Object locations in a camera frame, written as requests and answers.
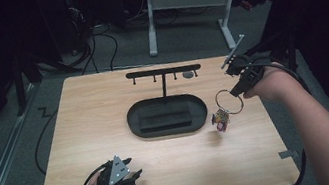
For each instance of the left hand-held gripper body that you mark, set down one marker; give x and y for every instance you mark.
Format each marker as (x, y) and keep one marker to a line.
(116, 181)

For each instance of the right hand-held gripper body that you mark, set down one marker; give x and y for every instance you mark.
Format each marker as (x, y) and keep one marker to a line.
(251, 68)

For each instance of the black wallet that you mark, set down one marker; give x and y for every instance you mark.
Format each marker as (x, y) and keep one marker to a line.
(165, 117)

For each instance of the black key rack with tray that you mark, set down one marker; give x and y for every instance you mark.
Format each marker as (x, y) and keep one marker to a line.
(164, 101)

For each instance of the person's right hand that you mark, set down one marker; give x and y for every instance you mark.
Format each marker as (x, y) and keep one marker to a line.
(272, 84)

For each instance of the black metal stand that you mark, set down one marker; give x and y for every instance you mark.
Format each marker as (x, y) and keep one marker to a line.
(19, 86)
(290, 47)

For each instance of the grey round table grommet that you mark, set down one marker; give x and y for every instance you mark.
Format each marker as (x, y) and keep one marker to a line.
(188, 74)

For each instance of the grey tape strip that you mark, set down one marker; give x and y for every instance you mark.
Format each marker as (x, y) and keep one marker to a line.
(288, 154)

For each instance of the black computer tower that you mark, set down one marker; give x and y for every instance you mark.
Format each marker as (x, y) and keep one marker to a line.
(77, 16)

